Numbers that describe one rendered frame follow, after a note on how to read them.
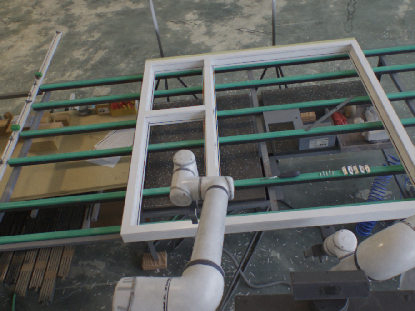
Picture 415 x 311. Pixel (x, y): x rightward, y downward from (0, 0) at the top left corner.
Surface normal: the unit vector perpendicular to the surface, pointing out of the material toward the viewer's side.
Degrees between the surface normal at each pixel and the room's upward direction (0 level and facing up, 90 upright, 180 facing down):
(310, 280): 29
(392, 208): 0
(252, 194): 0
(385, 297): 0
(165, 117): 90
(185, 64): 90
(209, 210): 21
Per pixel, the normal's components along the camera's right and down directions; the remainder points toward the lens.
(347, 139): -0.10, -0.73
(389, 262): -0.37, 0.29
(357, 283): -0.06, 0.25
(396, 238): -0.33, -0.60
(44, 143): 0.02, 0.68
